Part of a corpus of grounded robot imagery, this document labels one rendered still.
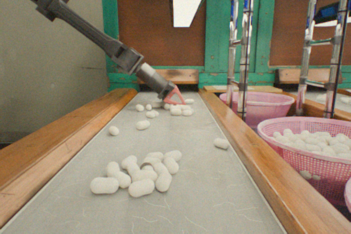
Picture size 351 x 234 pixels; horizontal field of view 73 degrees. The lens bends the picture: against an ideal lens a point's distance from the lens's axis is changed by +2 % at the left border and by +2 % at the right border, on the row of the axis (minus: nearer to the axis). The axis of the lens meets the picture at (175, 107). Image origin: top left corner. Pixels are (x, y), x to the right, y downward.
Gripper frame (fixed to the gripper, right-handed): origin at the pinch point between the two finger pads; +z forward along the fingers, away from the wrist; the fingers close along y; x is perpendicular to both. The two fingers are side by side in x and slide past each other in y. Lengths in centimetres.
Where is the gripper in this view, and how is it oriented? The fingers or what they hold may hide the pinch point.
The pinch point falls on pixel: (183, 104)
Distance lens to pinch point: 84.2
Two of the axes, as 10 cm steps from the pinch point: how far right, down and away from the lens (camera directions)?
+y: -0.2, -2.1, 9.8
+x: -6.4, 7.5, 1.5
